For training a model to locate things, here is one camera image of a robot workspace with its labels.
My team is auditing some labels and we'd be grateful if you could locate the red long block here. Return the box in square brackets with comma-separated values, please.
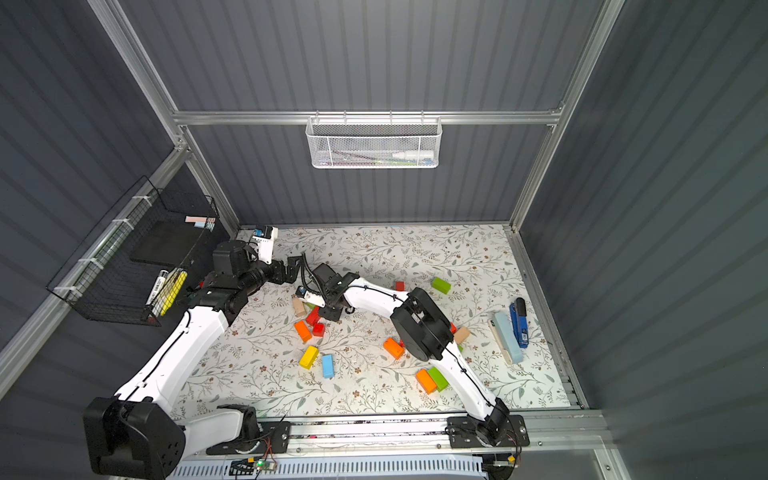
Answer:
[305, 306, 320, 327]

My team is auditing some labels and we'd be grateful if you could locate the beige wooden block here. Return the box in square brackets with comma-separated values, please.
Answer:
[291, 296, 307, 318]

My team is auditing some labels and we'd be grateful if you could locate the light blue block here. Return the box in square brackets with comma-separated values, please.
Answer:
[322, 354, 335, 379]

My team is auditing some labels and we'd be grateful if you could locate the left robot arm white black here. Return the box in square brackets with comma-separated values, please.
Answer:
[83, 240, 304, 479]

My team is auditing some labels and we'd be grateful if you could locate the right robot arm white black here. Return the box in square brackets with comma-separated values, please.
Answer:
[300, 263, 511, 446]

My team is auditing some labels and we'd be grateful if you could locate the black notebook in basket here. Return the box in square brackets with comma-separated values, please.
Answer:
[129, 221, 211, 267]

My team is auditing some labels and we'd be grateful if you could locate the yellow highlighter pack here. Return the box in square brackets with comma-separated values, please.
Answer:
[153, 268, 188, 317]

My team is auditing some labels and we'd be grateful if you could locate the yellow block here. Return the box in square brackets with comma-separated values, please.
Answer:
[299, 345, 319, 370]

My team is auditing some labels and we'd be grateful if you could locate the orange block centre low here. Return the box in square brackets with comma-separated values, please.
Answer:
[383, 338, 405, 359]

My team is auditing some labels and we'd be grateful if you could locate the green block far right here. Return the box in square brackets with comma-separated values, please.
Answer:
[431, 277, 452, 295]

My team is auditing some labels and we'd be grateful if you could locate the orange block bottom pair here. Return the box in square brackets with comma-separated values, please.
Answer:
[415, 369, 437, 394]

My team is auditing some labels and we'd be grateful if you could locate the beige block right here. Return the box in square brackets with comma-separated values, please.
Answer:
[454, 327, 471, 345]

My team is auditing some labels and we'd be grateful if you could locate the green block bottom pair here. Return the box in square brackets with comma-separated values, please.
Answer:
[428, 367, 449, 392]

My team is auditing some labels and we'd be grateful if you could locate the blue stapler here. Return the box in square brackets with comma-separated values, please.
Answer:
[509, 297, 529, 349]

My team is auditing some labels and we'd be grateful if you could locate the small circuit board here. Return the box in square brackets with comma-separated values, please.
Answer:
[227, 457, 277, 479]

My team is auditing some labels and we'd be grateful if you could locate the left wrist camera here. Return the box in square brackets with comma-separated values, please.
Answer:
[248, 226, 279, 264]

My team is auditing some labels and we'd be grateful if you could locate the black wire mesh basket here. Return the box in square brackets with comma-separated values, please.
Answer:
[47, 177, 228, 327]

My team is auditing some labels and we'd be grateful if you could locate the white wire mesh basket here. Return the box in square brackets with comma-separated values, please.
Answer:
[305, 117, 443, 170]

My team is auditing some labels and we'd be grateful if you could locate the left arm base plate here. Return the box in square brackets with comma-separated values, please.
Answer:
[205, 420, 292, 456]

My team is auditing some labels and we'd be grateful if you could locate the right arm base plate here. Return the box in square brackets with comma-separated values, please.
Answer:
[445, 415, 530, 449]

